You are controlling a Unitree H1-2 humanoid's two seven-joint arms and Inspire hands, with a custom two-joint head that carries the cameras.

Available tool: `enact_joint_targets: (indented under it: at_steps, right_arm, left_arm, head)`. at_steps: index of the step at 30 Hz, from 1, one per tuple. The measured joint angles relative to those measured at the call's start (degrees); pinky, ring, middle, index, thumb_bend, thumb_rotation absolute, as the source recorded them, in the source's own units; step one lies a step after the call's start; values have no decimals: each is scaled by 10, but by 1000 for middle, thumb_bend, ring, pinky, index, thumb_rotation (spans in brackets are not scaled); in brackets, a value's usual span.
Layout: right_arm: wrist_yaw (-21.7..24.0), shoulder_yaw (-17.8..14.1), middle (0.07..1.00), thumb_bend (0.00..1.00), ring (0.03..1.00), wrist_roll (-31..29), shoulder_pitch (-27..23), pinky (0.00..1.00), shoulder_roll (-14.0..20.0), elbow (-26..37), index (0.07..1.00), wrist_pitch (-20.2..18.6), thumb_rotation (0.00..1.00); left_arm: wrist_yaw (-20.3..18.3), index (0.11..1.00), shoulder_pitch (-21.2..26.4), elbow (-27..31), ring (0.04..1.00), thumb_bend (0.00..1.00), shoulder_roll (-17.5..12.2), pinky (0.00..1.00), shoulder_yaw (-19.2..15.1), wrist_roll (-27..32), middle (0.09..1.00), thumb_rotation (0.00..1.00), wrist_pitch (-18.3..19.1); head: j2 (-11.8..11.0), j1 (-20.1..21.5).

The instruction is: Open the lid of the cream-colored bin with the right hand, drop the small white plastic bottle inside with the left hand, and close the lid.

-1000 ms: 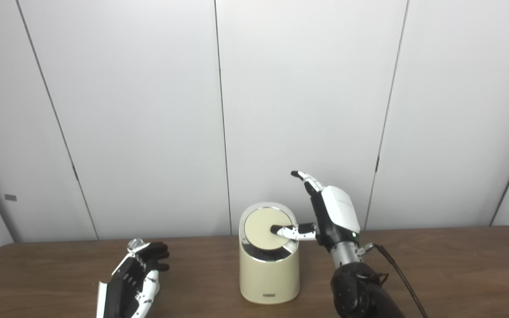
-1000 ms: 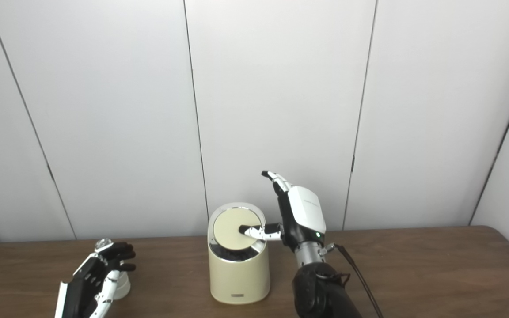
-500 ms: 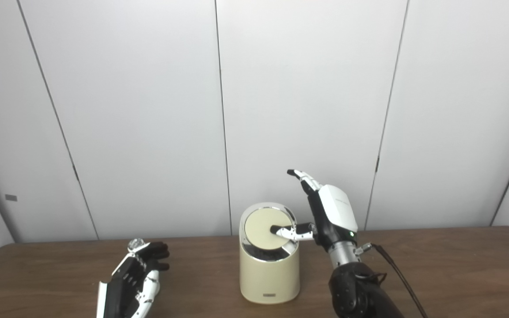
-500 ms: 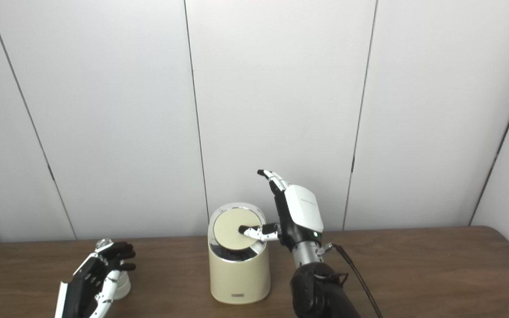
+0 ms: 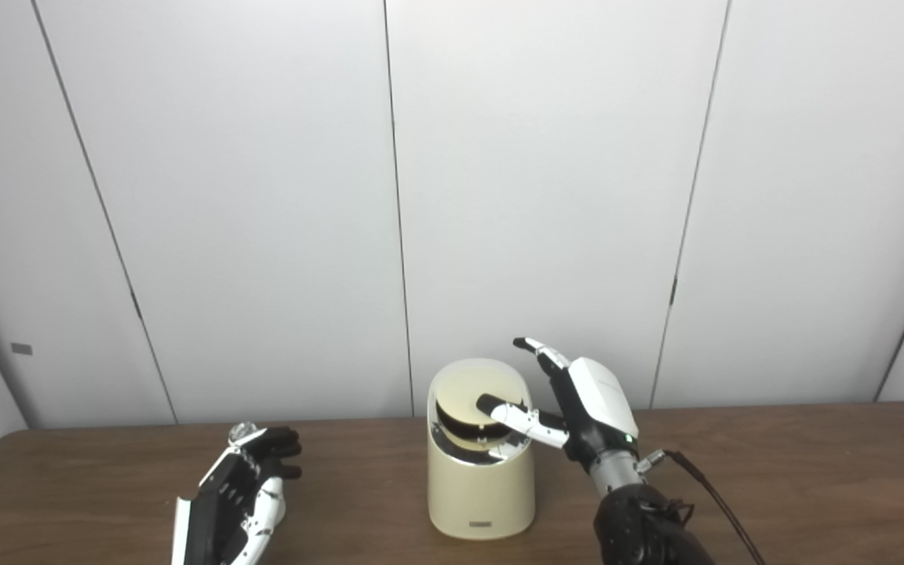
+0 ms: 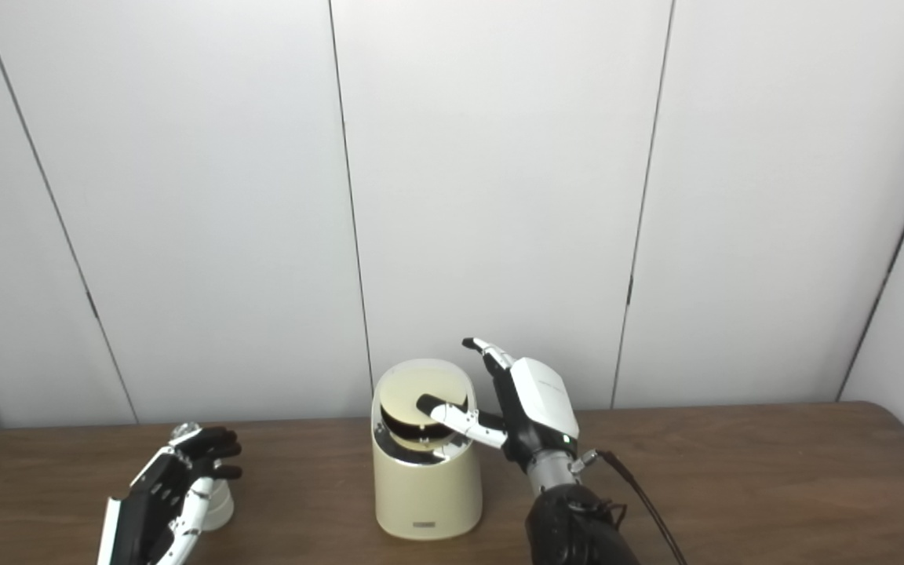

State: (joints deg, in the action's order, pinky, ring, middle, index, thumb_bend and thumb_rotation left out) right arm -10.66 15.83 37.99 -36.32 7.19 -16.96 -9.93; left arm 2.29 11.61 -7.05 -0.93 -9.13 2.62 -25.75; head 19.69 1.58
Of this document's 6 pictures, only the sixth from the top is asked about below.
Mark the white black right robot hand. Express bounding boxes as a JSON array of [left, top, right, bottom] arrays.
[[417, 337, 581, 479]]

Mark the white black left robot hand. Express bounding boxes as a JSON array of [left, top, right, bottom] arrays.
[[97, 426, 243, 565]]

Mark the small white plastic bottle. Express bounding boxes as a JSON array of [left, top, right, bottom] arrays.
[[172, 422, 235, 531]]

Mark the cream round bin lid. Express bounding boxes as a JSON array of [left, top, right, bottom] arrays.
[[380, 377, 468, 452]]

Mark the cream-colored bin body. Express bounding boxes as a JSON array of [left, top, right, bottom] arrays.
[[371, 359, 484, 541]]

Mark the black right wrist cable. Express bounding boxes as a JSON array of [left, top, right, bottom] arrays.
[[578, 449, 688, 565]]

